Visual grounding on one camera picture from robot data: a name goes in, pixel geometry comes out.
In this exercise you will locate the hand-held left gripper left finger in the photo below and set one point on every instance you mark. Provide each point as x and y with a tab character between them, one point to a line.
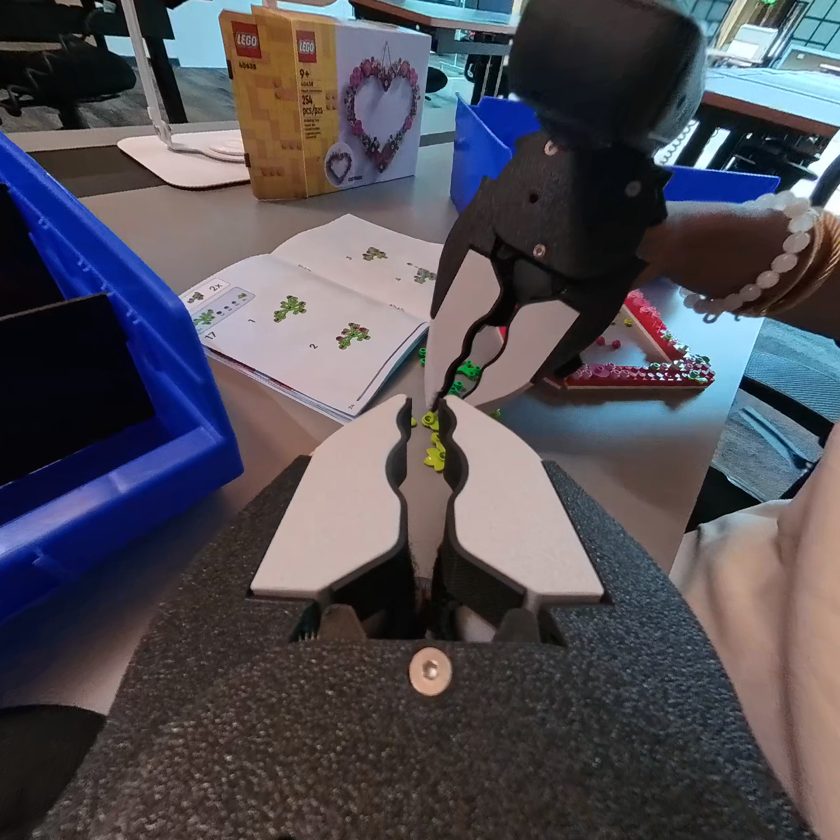
341	512

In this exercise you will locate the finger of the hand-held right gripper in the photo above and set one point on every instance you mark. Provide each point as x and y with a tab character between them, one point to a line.
463	308
531	341

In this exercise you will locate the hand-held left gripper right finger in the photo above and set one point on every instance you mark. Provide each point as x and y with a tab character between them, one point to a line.
518	525

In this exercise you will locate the lime flower bricks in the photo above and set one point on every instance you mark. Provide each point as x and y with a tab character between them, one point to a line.
435	457

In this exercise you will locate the grey desk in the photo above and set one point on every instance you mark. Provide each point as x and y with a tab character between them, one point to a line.
590	446

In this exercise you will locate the background desk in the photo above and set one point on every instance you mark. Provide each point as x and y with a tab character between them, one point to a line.
426	16
774	98

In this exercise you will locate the person's right hand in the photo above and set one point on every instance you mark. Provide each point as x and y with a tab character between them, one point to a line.
715	249

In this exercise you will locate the small blue plastic bin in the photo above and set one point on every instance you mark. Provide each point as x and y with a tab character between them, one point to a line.
479	151

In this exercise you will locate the open instruction booklet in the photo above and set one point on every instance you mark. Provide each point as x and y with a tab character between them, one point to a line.
295	341

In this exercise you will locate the large blue plastic bin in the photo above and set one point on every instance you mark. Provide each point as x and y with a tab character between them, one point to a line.
98	518

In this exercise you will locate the yellow brick toy box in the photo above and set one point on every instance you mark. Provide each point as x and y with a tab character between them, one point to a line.
275	131

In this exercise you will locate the cream embroidered shirt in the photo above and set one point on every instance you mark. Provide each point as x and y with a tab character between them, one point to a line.
787	623

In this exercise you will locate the black mesh office chair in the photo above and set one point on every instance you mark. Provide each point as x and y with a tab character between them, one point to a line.
39	768

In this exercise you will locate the black background office chair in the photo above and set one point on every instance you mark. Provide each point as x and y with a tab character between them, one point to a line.
65	72

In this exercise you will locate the red heart brick frame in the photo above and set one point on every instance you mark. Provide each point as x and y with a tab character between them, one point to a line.
630	377

